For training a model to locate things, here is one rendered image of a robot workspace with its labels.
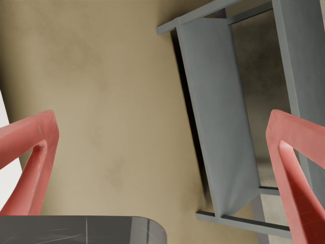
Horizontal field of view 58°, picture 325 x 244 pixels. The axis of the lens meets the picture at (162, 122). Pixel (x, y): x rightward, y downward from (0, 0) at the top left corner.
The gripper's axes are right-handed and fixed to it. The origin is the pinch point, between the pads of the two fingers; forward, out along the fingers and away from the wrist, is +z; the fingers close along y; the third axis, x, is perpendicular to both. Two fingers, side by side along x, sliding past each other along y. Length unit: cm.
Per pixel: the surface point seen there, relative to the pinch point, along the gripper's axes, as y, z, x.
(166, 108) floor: -2, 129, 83
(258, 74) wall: -63, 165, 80
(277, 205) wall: -80, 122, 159
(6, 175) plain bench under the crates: 23.1, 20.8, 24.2
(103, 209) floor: 27, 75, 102
